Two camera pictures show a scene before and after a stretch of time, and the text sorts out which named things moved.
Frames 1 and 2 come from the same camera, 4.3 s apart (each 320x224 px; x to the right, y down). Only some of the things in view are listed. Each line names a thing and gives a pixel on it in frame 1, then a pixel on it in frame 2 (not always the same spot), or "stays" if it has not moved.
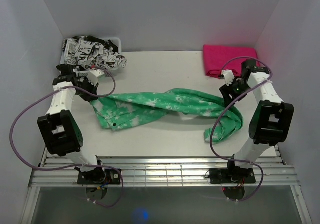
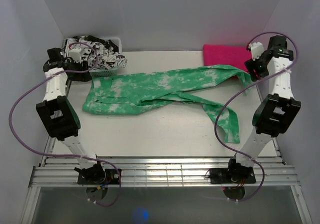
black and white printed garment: x=89 y=51 stays
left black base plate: x=99 y=176 stays
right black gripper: x=226 y=90 -> x=251 y=65
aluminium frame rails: x=59 y=170 stays
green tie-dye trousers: x=216 y=122 -> x=115 y=93
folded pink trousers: x=218 y=57 stays
